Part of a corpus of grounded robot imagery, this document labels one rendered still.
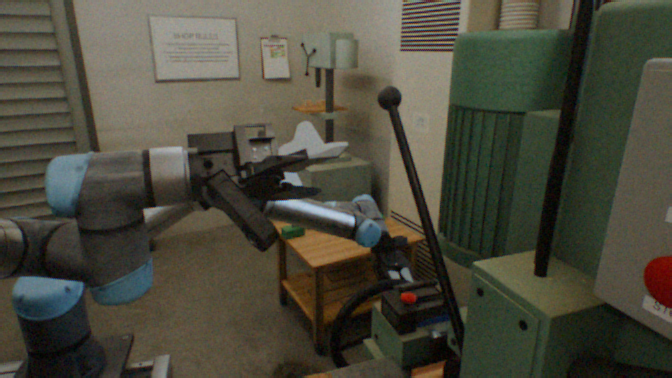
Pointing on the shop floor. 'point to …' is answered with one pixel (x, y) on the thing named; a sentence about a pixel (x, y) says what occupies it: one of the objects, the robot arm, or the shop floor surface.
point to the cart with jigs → (330, 272)
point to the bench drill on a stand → (336, 176)
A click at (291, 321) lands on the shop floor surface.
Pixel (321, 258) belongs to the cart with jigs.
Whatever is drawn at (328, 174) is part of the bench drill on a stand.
